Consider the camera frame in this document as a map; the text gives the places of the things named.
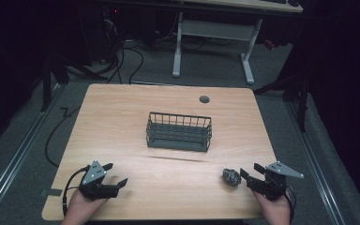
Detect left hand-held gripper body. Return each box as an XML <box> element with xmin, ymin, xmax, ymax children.
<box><xmin>79</xmin><ymin>159</ymin><xmax>120</xmax><ymax>202</ymax></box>

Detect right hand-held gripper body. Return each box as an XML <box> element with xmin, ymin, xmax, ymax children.
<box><xmin>247</xmin><ymin>160</ymin><xmax>305</xmax><ymax>202</ymax></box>

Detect grey steel wool ball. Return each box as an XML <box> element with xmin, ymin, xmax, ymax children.
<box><xmin>221</xmin><ymin>168</ymin><xmax>243</xmax><ymax>188</ymax></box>

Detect dark wire basket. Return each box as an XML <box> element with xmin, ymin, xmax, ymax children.
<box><xmin>145</xmin><ymin>111</ymin><xmax>213</xmax><ymax>154</ymax></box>

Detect person's right hand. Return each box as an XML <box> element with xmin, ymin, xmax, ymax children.
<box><xmin>251</xmin><ymin>189</ymin><xmax>292</xmax><ymax>225</ymax></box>

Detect person's left hand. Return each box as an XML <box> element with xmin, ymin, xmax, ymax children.
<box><xmin>60</xmin><ymin>188</ymin><xmax>108</xmax><ymax>225</ymax></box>

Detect grey tape strip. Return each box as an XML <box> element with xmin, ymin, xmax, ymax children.
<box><xmin>39</xmin><ymin>187</ymin><xmax>64</xmax><ymax>199</ymax></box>

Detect black metal stand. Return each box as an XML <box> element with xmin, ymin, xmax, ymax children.
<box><xmin>253</xmin><ymin>60</ymin><xmax>311</xmax><ymax>133</ymax></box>
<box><xmin>39</xmin><ymin>51</ymin><xmax>109</xmax><ymax>113</ymax></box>

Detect small red object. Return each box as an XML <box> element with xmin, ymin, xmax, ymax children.
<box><xmin>263</xmin><ymin>38</ymin><xmax>277</xmax><ymax>51</ymax></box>

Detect white-legged desk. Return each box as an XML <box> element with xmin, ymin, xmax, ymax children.
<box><xmin>172</xmin><ymin>0</ymin><xmax>305</xmax><ymax>85</ymax></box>

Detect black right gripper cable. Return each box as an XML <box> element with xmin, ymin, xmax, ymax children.
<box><xmin>284</xmin><ymin>185</ymin><xmax>296</xmax><ymax>225</ymax></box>

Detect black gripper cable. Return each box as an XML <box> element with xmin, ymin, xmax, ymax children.
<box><xmin>62</xmin><ymin>166</ymin><xmax>91</xmax><ymax>218</ymax></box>
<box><xmin>284</xmin><ymin>185</ymin><xmax>296</xmax><ymax>225</ymax></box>

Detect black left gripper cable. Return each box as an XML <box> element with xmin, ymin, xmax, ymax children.
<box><xmin>62</xmin><ymin>166</ymin><xmax>91</xmax><ymax>218</ymax></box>

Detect metal floor rail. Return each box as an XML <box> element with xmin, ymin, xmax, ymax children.
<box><xmin>284</xmin><ymin>99</ymin><xmax>347</xmax><ymax>225</ymax></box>
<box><xmin>0</xmin><ymin>83</ymin><xmax>63</xmax><ymax>221</ymax></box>

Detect black floor cable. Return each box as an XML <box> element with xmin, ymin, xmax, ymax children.
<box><xmin>44</xmin><ymin>105</ymin><xmax>82</xmax><ymax>169</ymax></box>

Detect bundle of black cables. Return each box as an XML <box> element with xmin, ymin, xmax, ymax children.
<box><xmin>101</xmin><ymin>18</ymin><xmax>145</xmax><ymax>85</ymax></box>

